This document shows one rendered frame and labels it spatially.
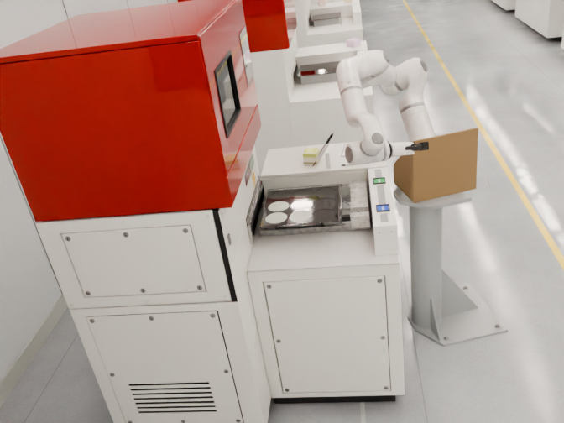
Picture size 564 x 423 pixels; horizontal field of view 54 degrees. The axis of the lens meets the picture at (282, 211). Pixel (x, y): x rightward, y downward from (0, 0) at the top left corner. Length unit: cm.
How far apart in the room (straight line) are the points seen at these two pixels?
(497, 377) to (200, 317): 150
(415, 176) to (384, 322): 68
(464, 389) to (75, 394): 199
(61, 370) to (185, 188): 181
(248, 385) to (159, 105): 124
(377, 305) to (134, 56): 137
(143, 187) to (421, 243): 147
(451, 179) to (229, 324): 123
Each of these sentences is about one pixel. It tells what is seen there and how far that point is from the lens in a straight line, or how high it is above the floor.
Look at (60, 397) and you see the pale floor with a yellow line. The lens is 334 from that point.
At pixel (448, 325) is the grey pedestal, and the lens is 323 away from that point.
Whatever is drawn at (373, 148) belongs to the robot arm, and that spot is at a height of 131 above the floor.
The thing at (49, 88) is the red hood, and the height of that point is 170.
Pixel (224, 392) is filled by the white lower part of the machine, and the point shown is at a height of 34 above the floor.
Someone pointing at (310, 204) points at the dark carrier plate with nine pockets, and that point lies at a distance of 259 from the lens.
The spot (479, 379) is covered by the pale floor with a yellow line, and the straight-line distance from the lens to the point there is 298.
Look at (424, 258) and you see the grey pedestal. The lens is 292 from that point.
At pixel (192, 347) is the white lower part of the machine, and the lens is 237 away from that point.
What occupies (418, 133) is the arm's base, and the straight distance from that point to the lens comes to 267.
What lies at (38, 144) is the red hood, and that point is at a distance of 208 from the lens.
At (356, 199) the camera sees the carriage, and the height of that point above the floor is 88.
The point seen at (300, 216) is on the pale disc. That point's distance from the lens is 250.
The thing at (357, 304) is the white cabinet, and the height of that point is 62.
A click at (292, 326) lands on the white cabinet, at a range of 248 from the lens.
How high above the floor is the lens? 211
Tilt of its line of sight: 28 degrees down
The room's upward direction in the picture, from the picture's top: 9 degrees counter-clockwise
